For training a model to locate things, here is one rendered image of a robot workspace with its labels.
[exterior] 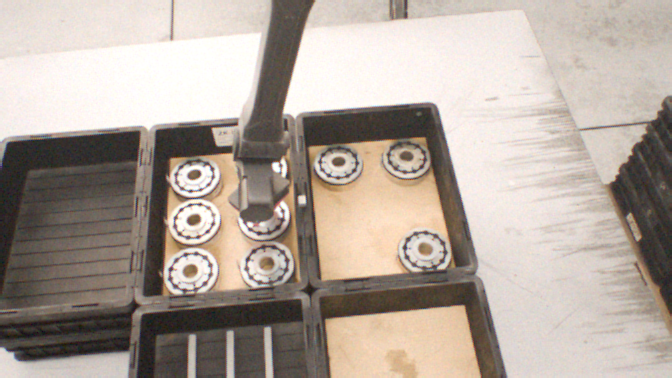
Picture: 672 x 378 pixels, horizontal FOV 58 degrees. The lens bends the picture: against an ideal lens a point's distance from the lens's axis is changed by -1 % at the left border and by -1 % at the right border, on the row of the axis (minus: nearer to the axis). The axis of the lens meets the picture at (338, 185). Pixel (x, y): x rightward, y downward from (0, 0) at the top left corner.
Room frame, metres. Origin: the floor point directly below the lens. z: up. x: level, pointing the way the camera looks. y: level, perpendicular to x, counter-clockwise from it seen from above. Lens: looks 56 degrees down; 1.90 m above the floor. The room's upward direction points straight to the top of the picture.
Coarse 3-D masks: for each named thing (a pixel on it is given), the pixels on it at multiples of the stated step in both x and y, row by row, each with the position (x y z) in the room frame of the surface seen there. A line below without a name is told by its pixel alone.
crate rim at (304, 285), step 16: (160, 128) 0.79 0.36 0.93; (176, 128) 0.79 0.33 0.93; (144, 192) 0.63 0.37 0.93; (144, 208) 0.60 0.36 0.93; (144, 224) 0.56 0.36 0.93; (144, 240) 0.53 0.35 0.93; (304, 240) 0.53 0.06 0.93; (144, 256) 0.50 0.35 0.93; (304, 256) 0.50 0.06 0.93; (144, 272) 0.46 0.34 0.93; (304, 272) 0.47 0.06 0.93; (256, 288) 0.44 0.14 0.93; (272, 288) 0.44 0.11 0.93; (288, 288) 0.43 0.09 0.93; (304, 288) 0.44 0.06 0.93; (144, 304) 0.40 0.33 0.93
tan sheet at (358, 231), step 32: (320, 192) 0.70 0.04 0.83; (352, 192) 0.70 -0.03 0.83; (384, 192) 0.70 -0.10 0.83; (416, 192) 0.70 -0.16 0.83; (320, 224) 0.62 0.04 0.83; (352, 224) 0.62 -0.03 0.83; (384, 224) 0.62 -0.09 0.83; (416, 224) 0.62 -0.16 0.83; (320, 256) 0.55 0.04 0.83; (352, 256) 0.55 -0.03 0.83; (384, 256) 0.55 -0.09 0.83
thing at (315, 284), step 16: (304, 112) 0.83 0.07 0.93; (320, 112) 0.83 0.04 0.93; (336, 112) 0.83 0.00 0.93; (352, 112) 0.83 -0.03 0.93; (368, 112) 0.83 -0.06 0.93; (384, 112) 0.84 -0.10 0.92; (432, 112) 0.83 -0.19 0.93; (304, 144) 0.75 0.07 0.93; (304, 160) 0.71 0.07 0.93; (448, 160) 0.71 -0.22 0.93; (304, 176) 0.67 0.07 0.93; (448, 176) 0.67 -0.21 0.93; (304, 192) 0.63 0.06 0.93; (304, 208) 0.60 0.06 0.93; (304, 224) 0.56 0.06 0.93; (464, 224) 0.56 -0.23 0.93; (464, 240) 0.53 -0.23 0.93; (416, 272) 0.47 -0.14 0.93; (432, 272) 0.47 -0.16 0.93; (448, 272) 0.46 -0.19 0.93; (464, 272) 0.46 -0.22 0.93; (320, 288) 0.44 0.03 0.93
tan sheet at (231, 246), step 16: (176, 160) 0.78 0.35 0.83; (224, 160) 0.78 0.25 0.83; (288, 160) 0.78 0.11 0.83; (224, 176) 0.74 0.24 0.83; (224, 192) 0.70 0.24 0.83; (224, 208) 0.66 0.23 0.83; (288, 208) 0.66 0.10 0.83; (224, 224) 0.62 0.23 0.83; (224, 240) 0.58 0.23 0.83; (240, 240) 0.58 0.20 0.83; (288, 240) 0.58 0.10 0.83; (224, 256) 0.55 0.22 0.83; (240, 256) 0.55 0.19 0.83; (192, 272) 0.51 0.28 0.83; (224, 272) 0.51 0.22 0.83; (240, 272) 0.51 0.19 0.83; (224, 288) 0.48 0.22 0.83; (240, 288) 0.48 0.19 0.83
